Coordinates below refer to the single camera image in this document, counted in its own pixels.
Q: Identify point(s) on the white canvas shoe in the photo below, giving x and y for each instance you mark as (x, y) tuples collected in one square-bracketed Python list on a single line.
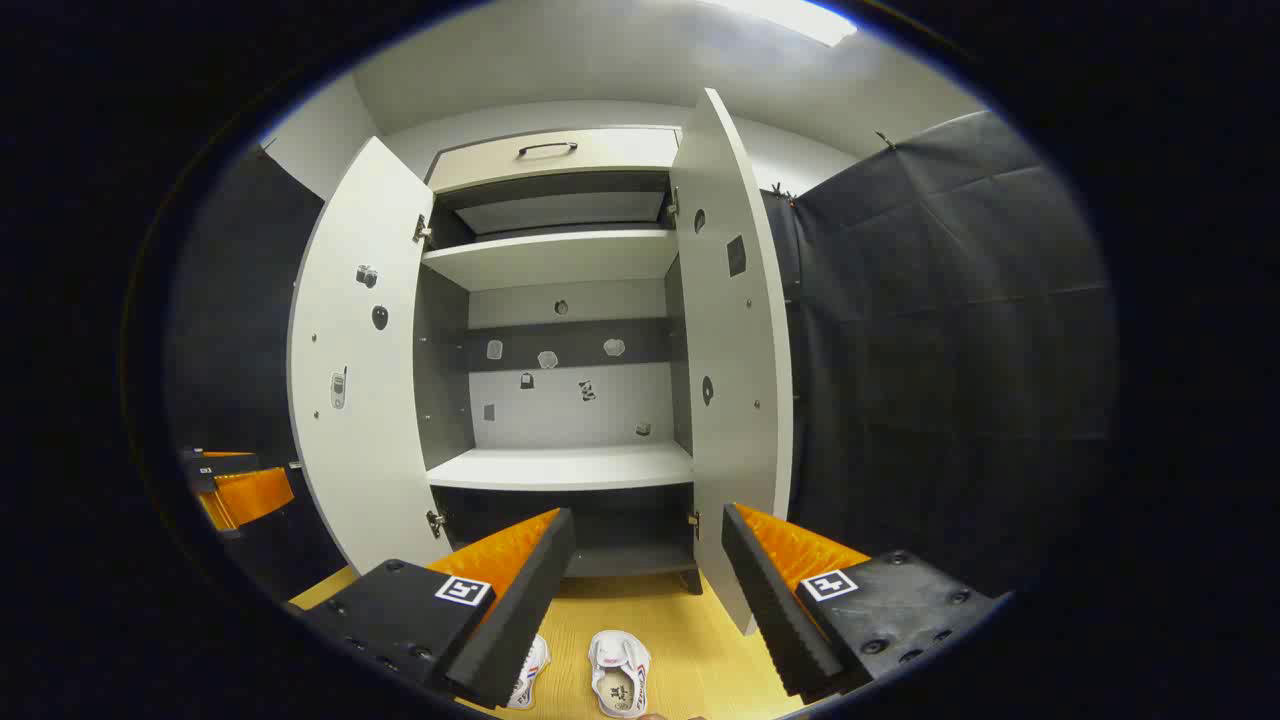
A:
[(532, 670), (620, 665)]

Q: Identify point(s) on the white grey shoe cabinet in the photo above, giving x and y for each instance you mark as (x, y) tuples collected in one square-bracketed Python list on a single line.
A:
[(560, 465)]

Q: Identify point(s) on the white shoe cabinet door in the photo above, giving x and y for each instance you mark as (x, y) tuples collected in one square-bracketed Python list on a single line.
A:
[(735, 330), (360, 400)]

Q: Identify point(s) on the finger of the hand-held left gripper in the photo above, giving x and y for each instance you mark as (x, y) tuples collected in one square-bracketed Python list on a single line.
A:
[(225, 466), (250, 495)]

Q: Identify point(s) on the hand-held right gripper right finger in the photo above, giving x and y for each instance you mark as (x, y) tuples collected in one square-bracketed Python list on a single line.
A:
[(775, 610)]

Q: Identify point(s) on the white cabinet drawer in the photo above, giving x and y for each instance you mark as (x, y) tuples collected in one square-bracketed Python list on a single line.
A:
[(600, 160)]

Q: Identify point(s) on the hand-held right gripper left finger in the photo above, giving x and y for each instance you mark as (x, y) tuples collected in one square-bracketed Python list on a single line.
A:
[(525, 610)]

